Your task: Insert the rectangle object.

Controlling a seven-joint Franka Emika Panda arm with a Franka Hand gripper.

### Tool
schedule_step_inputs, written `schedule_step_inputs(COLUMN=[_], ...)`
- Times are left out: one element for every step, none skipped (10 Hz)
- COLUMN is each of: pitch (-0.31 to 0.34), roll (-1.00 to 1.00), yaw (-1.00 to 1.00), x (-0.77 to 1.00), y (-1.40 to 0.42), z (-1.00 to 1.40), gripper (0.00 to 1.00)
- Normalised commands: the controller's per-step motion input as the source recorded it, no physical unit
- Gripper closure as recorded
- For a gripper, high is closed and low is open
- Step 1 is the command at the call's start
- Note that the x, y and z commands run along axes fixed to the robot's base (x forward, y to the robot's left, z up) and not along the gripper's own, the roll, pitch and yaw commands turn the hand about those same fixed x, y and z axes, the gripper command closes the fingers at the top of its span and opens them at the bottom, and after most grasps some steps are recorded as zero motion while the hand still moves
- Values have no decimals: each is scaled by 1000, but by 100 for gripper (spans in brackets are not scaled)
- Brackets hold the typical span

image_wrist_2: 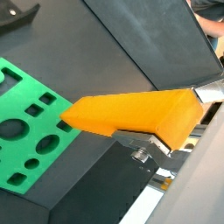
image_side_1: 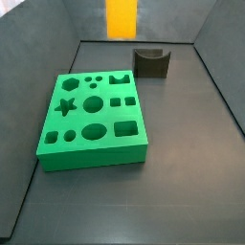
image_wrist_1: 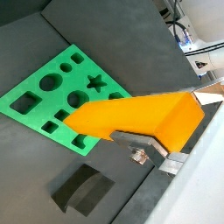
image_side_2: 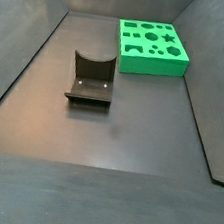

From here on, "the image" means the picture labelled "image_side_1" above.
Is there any green shape sorter block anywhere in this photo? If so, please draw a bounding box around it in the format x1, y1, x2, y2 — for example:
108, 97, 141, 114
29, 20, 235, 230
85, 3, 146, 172
36, 70, 148, 171

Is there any dark grey concave block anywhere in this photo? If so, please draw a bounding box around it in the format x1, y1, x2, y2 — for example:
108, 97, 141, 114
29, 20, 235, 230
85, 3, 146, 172
133, 49, 171, 78

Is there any yellow vertical panel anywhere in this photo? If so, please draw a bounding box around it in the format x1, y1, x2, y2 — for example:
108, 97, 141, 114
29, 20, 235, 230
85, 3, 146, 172
105, 0, 138, 39

